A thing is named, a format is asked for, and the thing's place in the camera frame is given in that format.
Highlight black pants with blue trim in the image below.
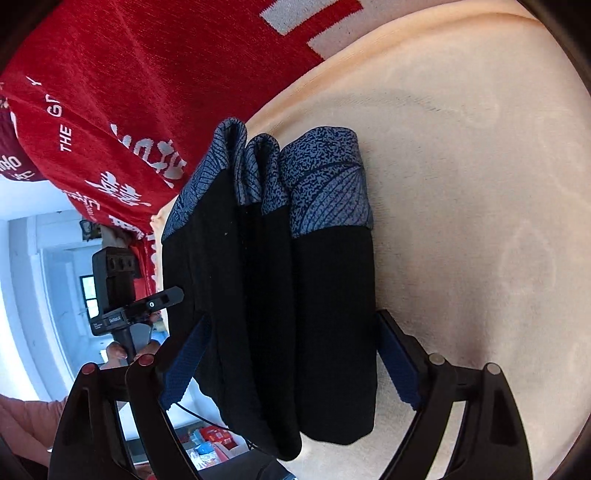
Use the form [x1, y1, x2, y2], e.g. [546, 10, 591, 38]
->
[162, 119, 378, 461]

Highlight person's pink sleeve forearm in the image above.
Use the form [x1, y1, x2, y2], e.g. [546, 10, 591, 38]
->
[0, 395, 67, 467]

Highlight person's left hand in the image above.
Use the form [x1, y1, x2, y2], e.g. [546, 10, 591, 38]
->
[102, 312, 163, 369]

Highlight red boxes on floor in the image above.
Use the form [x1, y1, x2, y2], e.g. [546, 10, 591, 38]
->
[177, 423, 249, 470]

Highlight red wedding sofa cover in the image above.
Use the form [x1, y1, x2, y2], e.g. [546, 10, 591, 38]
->
[1, 1, 380, 293]

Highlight cream towel mat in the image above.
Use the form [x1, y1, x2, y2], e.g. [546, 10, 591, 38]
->
[149, 0, 591, 480]

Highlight black cable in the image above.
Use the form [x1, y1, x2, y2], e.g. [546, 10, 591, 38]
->
[168, 400, 279, 458]

